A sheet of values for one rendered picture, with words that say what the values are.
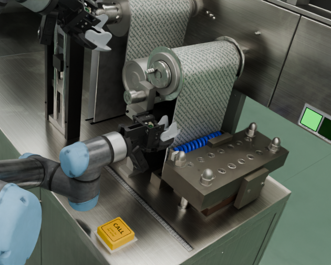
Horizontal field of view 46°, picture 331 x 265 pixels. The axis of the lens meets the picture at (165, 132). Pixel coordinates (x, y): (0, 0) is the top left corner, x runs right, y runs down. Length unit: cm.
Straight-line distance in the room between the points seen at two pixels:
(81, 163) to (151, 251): 30
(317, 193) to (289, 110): 183
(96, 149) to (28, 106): 66
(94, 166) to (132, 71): 37
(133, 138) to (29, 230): 45
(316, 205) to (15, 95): 210
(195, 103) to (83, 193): 40
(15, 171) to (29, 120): 59
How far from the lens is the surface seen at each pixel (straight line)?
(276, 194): 133
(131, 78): 119
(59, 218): 127
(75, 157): 90
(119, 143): 96
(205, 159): 115
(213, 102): 119
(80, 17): 91
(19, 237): 62
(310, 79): 118
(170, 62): 103
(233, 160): 118
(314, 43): 116
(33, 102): 158
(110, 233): 103
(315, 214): 284
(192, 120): 116
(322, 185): 312
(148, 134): 100
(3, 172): 86
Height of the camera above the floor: 169
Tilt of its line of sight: 33 degrees down
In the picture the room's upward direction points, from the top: 11 degrees clockwise
